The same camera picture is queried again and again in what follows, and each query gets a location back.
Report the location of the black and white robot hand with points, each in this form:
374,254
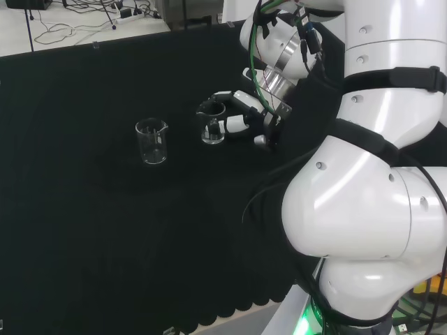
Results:
265,122

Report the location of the clear glass beaker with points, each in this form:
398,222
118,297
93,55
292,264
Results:
152,155
213,138

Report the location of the white power strip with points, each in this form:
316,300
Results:
120,20

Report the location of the black bench cloth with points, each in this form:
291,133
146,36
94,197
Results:
87,227

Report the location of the yellow stop button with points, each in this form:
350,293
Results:
436,283

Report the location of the black box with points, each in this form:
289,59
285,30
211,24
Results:
28,4

